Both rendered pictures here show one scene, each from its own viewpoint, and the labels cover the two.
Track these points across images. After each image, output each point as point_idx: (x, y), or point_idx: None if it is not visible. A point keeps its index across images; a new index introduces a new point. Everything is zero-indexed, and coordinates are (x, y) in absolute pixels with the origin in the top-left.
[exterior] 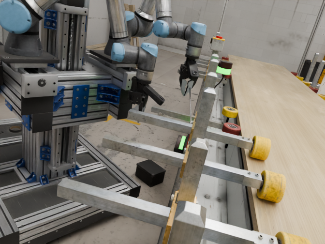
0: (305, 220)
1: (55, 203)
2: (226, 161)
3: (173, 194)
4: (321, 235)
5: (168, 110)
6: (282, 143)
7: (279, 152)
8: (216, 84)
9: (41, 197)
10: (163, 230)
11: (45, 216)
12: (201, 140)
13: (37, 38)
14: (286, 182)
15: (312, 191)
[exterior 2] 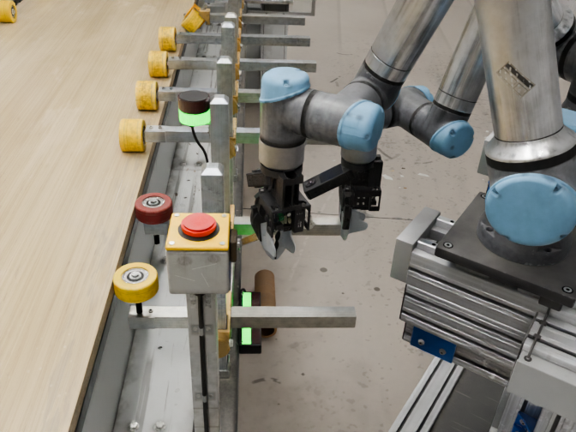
0: (117, 99)
1: (456, 405)
2: (127, 357)
3: (238, 202)
4: (111, 93)
5: (309, 310)
6: (57, 192)
7: (82, 169)
8: (201, 147)
9: (490, 409)
10: (241, 168)
11: (440, 366)
12: (230, 13)
13: (568, 105)
14: (111, 127)
15: (82, 123)
